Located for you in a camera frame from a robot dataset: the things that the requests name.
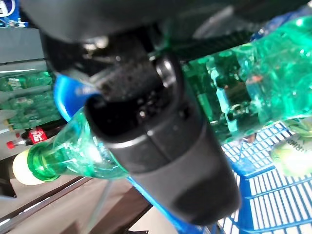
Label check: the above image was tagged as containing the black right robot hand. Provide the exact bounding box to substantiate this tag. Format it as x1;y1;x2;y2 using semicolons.
19;0;312;226

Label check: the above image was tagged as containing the blue plastic shopping basket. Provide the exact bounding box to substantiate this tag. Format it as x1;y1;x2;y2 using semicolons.
53;73;312;234

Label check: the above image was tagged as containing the green Sprite bottle yellow cap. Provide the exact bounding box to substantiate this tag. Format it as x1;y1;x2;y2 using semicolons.
0;72;54;93
7;94;58;112
12;14;312;186
0;109;62;130

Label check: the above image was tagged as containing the green soda can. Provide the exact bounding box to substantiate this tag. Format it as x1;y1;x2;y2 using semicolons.
270;120;312;178

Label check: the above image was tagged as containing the Coca-Cola bottle red cap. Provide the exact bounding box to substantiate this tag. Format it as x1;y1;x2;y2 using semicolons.
6;128;48;150

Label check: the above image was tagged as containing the Pepsi cola bottle blue cap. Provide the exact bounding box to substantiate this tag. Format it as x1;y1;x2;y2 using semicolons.
0;0;29;28

